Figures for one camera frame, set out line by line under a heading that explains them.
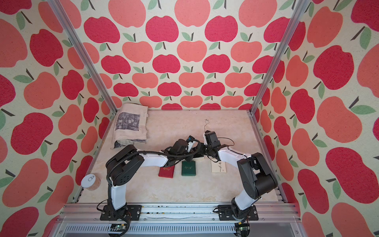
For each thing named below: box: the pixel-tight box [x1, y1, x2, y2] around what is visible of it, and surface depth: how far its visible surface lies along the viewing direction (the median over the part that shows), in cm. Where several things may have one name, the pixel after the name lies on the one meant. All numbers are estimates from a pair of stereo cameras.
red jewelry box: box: [157, 165, 176, 179], surface depth 88 cm
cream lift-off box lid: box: [211, 160, 228, 173], surface depth 90 cm
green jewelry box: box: [181, 160, 196, 177], surface depth 88 cm
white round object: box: [80, 173, 102, 191], surface depth 82 cm
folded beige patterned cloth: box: [110, 102, 149, 150], surface depth 107 cm
